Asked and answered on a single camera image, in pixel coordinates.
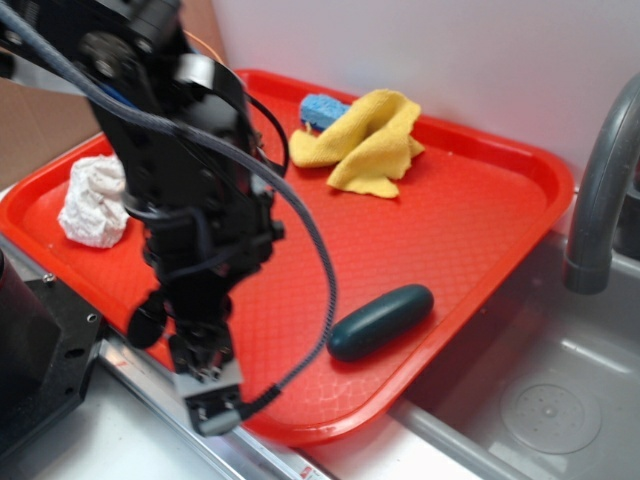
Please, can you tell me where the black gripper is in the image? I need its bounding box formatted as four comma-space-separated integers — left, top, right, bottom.
126, 189, 284, 436

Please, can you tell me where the dark green plastic pickle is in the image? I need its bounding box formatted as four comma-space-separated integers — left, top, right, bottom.
327, 284, 435, 362

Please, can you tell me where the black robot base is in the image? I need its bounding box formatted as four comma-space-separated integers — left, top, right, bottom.
1, 255, 104, 460

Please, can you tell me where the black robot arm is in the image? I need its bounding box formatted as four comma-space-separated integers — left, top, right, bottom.
1, 1, 284, 436

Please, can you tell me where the white crumpled cloth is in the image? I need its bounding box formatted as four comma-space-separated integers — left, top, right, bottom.
57, 154, 129, 249

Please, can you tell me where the brown cardboard panel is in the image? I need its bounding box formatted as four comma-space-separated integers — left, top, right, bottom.
1, 0, 226, 189

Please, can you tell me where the blue sponge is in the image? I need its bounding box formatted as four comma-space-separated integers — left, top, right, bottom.
300, 94, 350, 131

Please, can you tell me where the red plastic tray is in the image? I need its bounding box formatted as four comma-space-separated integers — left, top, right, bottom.
0, 68, 575, 449

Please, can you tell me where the yellow microfiber cloth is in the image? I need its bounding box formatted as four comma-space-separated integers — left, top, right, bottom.
289, 89, 424, 199

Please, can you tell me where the grey plastic sink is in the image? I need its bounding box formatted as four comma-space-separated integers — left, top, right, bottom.
389, 229, 640, 480

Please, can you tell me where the grey toy faucet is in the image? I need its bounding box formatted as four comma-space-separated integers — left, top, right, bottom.
562, 76, 639, 295

